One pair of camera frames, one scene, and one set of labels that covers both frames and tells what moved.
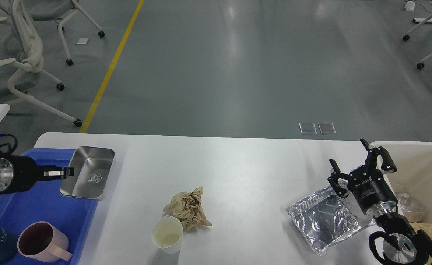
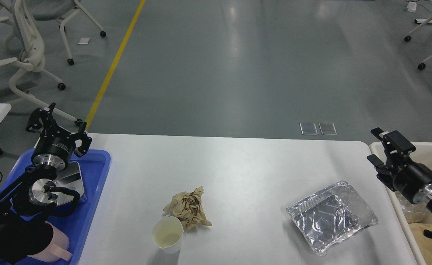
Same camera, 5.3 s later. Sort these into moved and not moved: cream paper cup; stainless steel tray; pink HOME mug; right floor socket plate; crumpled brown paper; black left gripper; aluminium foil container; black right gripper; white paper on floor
Moved: stainless steel tray; black left gripper; black right gripper
Not moved: pink HOME mug; right floor socket plate; white paper on floor; cream paper cup; crumpled brown paper; aluminium foil container
